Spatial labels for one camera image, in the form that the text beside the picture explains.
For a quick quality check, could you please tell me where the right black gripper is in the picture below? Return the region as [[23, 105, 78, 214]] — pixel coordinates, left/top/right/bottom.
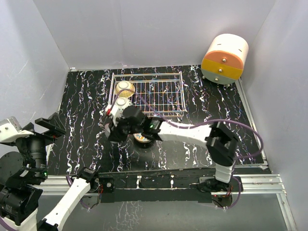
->
[[108, 115, 142, 142]]

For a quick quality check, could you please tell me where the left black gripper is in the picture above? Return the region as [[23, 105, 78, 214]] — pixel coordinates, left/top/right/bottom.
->
[[11, 111, 65, 179]]

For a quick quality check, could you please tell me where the orange blue floral bowl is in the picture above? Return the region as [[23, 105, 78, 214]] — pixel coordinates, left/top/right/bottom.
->
[[133, 133, 152, 144]]

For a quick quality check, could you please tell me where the blue white patterned bowl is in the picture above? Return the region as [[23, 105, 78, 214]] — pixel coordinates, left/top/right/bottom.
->
[[115, 97, 133, 113]]

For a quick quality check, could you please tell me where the red rimmed patterned bowl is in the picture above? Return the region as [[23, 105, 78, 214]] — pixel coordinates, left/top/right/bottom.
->
[[105, 123, 118, 143]]

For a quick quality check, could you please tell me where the yellow dotted sun bowl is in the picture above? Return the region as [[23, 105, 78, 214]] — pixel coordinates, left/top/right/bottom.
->
[[115, 81, 135, 98]]

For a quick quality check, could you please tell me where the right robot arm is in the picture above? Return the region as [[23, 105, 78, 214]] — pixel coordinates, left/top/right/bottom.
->
[[104, 105, 238, 192]]

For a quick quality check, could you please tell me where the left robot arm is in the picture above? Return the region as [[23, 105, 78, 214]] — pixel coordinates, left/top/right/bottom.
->
[[0, 113, 100, 231]]

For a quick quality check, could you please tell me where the round pastel drawer cabinet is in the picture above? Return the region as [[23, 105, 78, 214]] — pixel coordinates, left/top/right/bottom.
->
[[201, 34, 249, 85]]

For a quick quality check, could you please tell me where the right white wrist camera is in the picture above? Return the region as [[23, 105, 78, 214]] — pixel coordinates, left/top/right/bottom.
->
[[104, 103, 125, 127]]

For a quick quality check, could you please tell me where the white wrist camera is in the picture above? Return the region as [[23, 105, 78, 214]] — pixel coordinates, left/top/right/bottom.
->
[[104, 103, 125, 127], [0, 116, 34, 143]]

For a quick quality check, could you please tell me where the white wire dish rack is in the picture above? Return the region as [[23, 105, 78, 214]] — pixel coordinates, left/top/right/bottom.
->
[[108, 72, 186, 119]]

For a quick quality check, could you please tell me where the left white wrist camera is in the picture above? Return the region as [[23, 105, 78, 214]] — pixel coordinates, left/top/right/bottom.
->
[[0, 116, 34, 143]]

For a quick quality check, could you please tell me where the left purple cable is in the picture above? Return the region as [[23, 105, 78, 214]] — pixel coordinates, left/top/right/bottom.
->
[[0, 216, 13, 231]]

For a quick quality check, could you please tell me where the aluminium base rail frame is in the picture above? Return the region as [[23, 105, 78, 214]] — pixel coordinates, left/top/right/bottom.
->
[[38, 79, 295, 231]]

